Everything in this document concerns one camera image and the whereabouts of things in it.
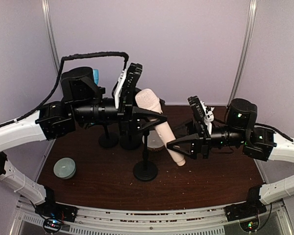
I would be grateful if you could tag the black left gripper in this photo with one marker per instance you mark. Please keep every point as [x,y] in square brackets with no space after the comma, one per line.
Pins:
[127,112]

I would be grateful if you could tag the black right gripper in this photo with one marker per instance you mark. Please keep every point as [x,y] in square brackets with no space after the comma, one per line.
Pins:
[203,141]

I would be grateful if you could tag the black microphone stand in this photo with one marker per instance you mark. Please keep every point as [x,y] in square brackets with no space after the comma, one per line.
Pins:
[129,142]
[107,139]
[146,170]

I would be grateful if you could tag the black front microphone stand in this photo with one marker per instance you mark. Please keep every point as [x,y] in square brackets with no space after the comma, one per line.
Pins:
[107,139]

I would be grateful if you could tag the blue microphone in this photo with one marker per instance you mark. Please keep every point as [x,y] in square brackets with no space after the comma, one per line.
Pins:
[96,76]

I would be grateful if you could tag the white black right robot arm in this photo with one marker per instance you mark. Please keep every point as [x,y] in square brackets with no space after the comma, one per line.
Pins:
[240,129]

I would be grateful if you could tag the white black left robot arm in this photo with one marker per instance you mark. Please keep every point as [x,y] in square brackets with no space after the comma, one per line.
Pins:
[83,104]

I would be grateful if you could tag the white ceramic bowl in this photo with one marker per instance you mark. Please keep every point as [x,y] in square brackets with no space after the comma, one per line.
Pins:
[154,143]

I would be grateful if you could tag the pale green ceramic bowl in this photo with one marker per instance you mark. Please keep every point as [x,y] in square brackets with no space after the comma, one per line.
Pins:
[64,168]

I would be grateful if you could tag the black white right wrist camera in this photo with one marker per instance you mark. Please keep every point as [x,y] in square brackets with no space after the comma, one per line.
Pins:
[202,113]

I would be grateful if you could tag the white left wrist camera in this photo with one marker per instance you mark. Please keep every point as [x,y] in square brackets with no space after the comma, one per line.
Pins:
[117,91]

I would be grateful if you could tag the metal front rail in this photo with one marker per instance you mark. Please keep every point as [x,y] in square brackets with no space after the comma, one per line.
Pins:
[203,221]

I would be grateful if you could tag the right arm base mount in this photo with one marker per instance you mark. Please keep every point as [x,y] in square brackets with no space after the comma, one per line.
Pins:
[246,214]

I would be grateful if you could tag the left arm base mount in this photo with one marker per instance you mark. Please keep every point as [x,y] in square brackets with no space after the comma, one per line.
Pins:
[54,214]

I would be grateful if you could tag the right aluminium frame post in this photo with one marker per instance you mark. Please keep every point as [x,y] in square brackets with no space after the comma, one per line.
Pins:
[249,28]

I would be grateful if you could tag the aluminium frame post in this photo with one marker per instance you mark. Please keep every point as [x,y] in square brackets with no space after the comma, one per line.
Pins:
[58,93]
[249,28]

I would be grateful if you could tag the left aluminium frame post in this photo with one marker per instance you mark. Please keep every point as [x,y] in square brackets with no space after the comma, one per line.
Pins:
[58,93]

